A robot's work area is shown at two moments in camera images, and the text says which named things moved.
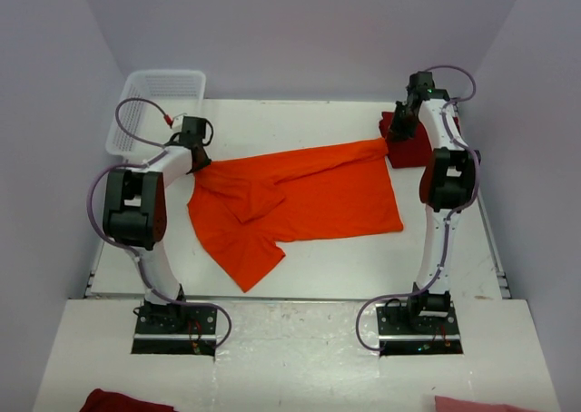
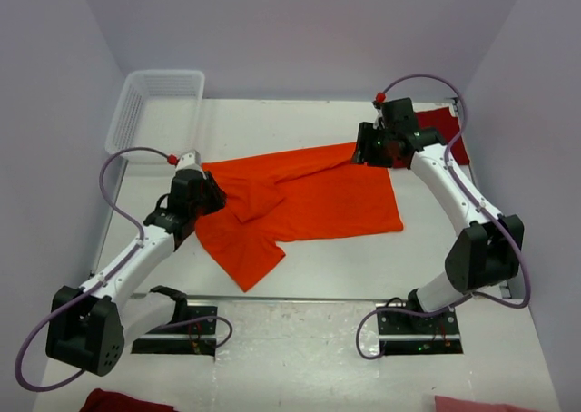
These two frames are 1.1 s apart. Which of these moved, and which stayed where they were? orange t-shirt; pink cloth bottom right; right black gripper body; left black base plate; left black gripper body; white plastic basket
Moved: right black gripper body; left black gripper body
Stayed: left black base plate; orange t-shirt; white plastic basket; pink cloth bottom right
